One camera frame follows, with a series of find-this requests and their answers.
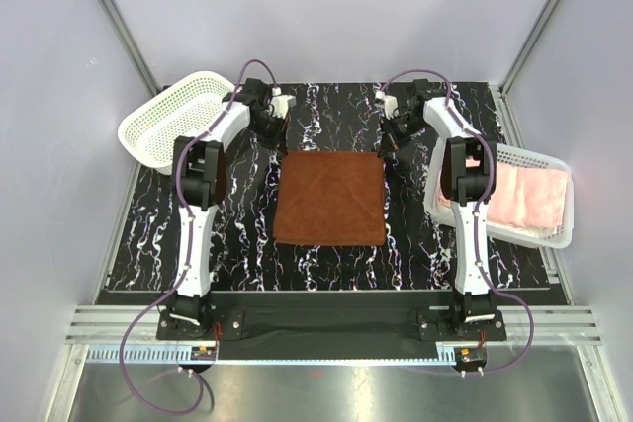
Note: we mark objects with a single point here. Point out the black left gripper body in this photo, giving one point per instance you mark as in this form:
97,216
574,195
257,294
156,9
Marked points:
268,128

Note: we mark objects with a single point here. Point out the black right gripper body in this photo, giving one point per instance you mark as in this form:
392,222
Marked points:
399,128

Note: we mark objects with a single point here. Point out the brown towel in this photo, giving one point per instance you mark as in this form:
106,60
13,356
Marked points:
332,199

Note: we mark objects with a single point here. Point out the pink towel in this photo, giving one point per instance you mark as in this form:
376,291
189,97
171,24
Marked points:
528,197

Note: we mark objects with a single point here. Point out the white towel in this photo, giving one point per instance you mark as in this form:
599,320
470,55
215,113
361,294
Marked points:
526,237

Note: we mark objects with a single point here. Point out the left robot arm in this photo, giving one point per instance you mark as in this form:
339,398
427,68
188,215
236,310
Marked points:
199,177

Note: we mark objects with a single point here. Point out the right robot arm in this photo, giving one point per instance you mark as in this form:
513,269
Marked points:
467,180

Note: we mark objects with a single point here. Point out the white perforated basket left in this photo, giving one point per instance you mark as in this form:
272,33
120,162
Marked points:
186,108

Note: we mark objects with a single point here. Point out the white perforated basket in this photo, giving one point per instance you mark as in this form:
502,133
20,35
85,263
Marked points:
524,158
186,108

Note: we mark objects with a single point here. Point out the white perforated basket right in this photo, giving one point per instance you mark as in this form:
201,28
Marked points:
524,158

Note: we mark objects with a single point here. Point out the left controller board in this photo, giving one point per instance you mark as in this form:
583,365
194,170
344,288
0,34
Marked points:
205,352

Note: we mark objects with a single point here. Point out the controller board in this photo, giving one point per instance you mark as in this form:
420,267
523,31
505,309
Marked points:
470,359
205,352

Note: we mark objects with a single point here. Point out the right controller board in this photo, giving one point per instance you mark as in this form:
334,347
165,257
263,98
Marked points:
470,359

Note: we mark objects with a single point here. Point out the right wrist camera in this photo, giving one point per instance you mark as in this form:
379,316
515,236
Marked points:
388,104

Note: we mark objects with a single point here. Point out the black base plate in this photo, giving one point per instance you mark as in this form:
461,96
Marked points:
329,326

